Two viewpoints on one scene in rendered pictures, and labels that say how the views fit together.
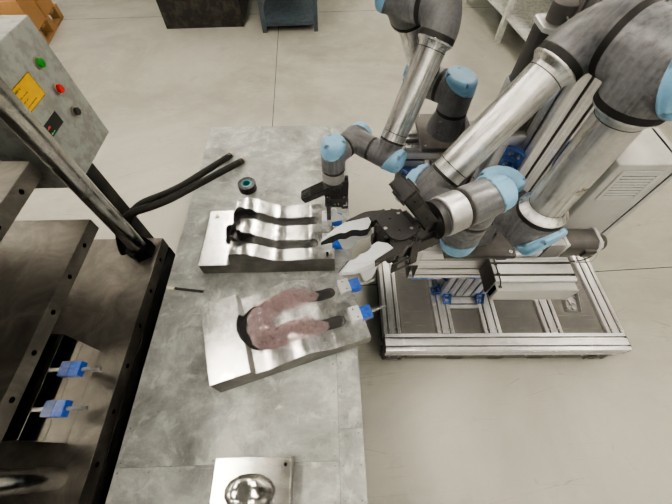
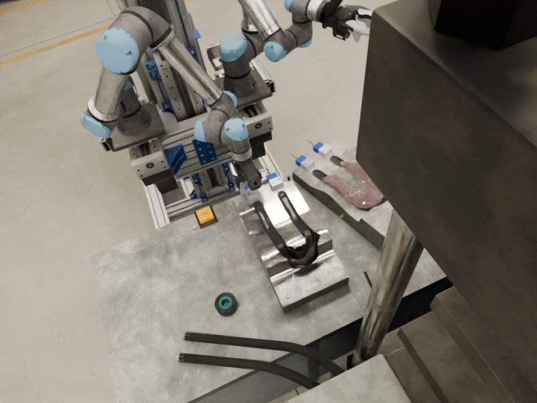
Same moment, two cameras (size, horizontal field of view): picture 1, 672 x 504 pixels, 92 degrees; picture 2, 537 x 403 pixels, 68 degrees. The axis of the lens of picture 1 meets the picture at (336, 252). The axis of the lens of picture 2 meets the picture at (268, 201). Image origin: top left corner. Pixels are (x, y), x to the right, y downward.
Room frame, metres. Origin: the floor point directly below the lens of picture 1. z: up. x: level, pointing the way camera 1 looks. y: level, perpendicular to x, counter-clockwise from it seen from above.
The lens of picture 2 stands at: (0.97, 1.01, 2.20)
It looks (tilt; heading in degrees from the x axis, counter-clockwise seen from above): 54 degrees down; 256
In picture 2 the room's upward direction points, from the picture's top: 10 degrees counter-clockwise
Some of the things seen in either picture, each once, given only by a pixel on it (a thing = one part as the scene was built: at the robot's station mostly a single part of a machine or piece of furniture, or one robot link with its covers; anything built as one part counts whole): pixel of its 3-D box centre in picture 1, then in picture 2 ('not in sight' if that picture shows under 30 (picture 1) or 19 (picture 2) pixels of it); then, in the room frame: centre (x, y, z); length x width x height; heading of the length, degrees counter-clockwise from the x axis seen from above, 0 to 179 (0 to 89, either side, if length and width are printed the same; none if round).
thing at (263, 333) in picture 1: (285, 316); (355, 181); (0.39, 0.16, 0.90); 0.26 x 0.18 x 0.08; 109
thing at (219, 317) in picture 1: (286, 323); (356, 186); (0.38, 0.16, 0.86); 0.50 x 0.26 x 0.11; 109
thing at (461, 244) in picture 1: (458, 225); (299, 32); (0.42, -0.26, 1.33); 0.11 x 0.08 x 0.11; 26
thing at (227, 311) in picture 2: (247, 185); (226, 304); (1.04, 0.40, 0.82); 0.08 x 0.08 x 0.04
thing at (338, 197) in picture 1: (335, 191); (243, 164); (0.79, 0.00, 1.05); 0.09 x 0.08 x 0.12; 92
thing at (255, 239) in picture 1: (270, 228); (286, 225); (0.72, 0.24, 0.92); 0.35 x 0.16 x 0.09; 92
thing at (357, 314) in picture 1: (368, 311); (317, 147); (0.42, -0.11, 0.86); 0.13 x 0.05 x 0.05; 109
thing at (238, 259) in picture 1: (269, 234); (286, 235); (0.73, 0.26, 0.87); 0.50 x 0.26 x 0.14; 92
